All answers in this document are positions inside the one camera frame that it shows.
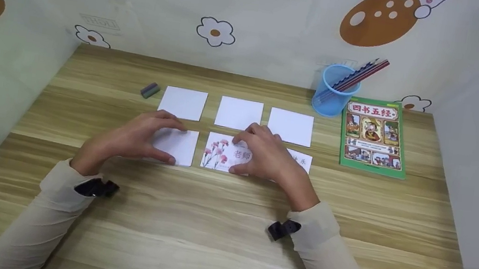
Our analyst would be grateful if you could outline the pink flower card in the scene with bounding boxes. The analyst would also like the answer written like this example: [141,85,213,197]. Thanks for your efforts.
[199,131,256,177]

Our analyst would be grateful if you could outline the person's right forearm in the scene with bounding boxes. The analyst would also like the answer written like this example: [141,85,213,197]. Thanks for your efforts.
[264,173,404,269]

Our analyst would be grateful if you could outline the white card with red print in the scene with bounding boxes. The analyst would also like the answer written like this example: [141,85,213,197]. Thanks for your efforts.
[282,148,314,176]

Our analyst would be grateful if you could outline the black wrist band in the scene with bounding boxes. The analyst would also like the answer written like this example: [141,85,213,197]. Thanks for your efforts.
[266,216,303,245]
[73,174,121,202]

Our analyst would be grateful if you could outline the plain white card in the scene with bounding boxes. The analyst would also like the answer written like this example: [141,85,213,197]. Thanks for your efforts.
[265,107,316,148]
[144,124,200,169]
[156,85,209,123]
[214,95,265,134]

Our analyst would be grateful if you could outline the blue mesh pen cup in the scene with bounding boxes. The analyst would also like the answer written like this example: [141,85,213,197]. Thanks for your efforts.
[310,61,364,122]

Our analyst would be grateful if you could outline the green comic cover book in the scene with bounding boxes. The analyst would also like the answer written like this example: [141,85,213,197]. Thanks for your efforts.
[333,95,417,181]

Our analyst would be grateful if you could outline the person's right hand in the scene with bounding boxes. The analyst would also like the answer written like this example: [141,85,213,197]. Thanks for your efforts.
[226,120,313,195]

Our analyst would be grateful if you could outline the person's left hand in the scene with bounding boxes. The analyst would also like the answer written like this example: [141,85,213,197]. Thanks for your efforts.
[85,100,191,175]

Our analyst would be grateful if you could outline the red striped pencil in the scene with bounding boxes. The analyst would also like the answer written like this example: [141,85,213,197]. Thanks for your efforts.
[319,51,387,110]

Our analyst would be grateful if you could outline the grey purple green eraser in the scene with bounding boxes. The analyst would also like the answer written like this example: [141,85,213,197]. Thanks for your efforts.
[139,81,162,101]

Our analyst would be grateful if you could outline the blue pencil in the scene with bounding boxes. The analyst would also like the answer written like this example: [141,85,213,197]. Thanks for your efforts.
[317,50,380,108]

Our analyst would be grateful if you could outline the person's left forearm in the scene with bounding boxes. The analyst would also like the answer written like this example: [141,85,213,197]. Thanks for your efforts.
[0,135,110,269]

